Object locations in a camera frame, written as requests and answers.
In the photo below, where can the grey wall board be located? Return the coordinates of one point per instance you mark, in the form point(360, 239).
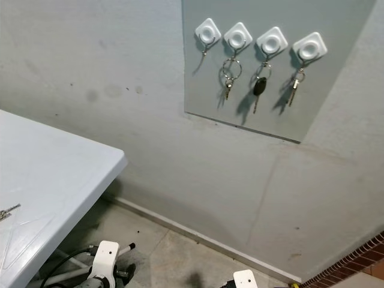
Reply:
point(336, 96)

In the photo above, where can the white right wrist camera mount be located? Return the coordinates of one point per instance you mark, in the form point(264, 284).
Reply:
point(245, 279)

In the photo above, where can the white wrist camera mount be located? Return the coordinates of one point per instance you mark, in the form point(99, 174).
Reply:
point(245, 279)
point(105, 257)

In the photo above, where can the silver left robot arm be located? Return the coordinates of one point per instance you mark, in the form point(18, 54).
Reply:
point(99, 282)

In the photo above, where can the black head car key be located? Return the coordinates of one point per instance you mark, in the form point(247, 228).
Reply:
point(259, 87)

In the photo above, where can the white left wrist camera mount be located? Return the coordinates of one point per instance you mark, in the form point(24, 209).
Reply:
point(105, 257)

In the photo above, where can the silver key bunch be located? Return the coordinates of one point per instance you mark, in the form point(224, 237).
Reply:
point(8, 210)

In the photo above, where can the pale skirting strip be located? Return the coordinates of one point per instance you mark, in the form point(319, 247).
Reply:
point(210, 241)

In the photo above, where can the white plastic folding table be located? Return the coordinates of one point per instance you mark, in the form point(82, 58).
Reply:
point(54, 174)

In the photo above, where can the white square wall hook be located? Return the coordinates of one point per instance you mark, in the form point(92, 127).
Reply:
point(238, 37)
point(309, 47)
point(207, 31)
point(272, 42)

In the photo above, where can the red brick edging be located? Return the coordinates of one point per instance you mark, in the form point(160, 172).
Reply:
point(351, 258)

